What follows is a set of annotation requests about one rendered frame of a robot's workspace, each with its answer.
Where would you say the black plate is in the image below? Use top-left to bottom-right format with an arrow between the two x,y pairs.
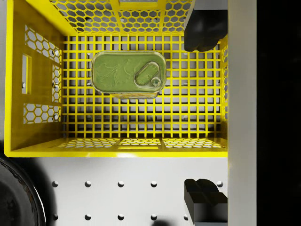
0,156 -> 47,226

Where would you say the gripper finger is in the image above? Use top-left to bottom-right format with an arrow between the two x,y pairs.
184,178 -> 229,223
183,9 -> 229,53

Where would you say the flat-sided can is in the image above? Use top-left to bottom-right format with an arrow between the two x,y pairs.
90,50 -> 167,100

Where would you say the yellow basket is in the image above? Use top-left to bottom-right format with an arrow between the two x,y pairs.
3,0 -> 229,159

